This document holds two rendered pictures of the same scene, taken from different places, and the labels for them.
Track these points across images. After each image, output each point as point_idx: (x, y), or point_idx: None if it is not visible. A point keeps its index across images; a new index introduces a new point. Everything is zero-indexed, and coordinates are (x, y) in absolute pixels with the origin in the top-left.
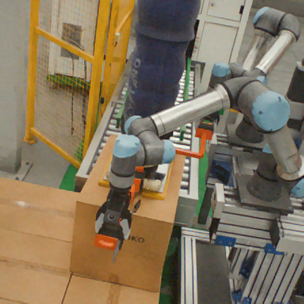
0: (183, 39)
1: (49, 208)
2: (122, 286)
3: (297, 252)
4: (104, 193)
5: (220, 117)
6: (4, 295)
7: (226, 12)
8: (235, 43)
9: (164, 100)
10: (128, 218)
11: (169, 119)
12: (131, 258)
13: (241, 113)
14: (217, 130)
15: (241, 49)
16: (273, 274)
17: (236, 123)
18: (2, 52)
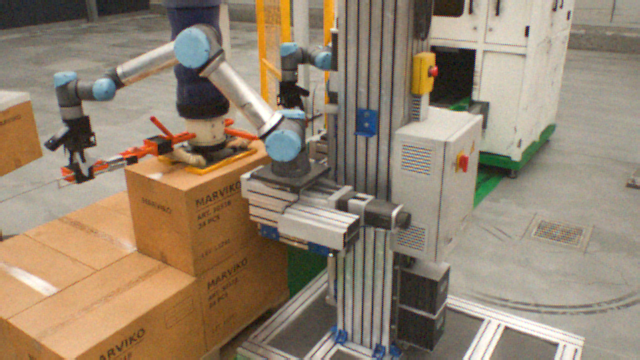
0: (190, 4)
1: None
2: (169, 267)
3: (298, 234)
4: (153, 166)
5: (520, 175)
6: (69, 253)
7: (509, 36)
8: (524, 75)
9: (191, 69)
10: (78, 151)
11: (128, 66)
12: (168, 233)
13: (558, 173)
14: (504, 188)
15: (628, 105)
16: (360, 299)
17: (540, 183)
18: None
